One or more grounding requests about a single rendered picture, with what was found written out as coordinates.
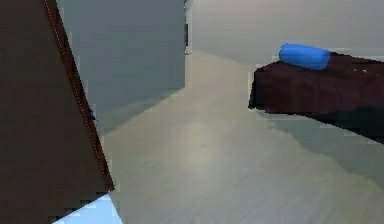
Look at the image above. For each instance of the blue bolster pillow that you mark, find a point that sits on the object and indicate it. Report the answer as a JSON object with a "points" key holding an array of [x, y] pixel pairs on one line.
{"points": [[304, 56]]}

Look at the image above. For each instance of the dark maroon bed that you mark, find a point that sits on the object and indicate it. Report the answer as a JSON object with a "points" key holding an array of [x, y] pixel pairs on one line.
{"points": [[316, 90]]}

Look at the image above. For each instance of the dark brown room door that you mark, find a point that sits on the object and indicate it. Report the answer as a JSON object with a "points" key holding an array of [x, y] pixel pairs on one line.
{"points": [[36, 110]]}

